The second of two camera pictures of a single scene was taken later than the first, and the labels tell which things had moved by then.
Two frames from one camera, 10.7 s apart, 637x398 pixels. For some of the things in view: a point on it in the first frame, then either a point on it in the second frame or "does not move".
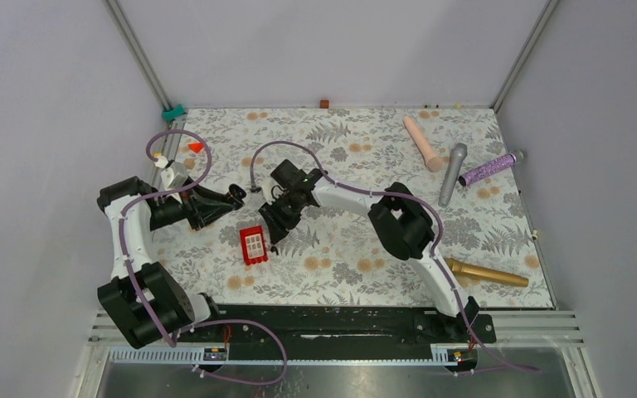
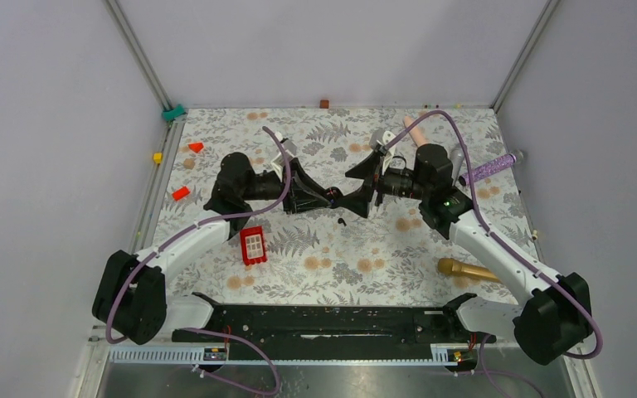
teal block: (169, 115) does not move
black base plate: (349, 332) does not move
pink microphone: (433, 162) does not move
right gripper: (278, 228) → (370, 169)
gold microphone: (474, 271) does not move
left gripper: (199, 206) → (297, 198)
